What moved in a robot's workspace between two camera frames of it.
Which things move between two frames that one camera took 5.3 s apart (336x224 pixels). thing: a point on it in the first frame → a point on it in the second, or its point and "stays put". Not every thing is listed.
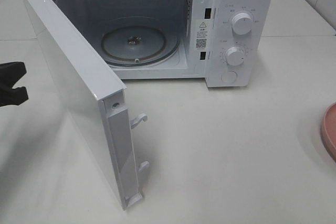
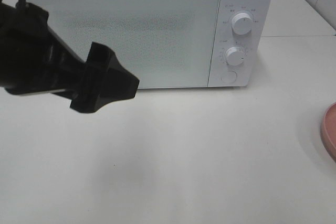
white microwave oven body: [217, 27] stays put
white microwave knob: [242, 23] stays put
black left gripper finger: [13, 96] → [111, 81]
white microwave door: [96, 93] → [164, 35]
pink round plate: [328, 130] stays put
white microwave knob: [234, 55] stays put
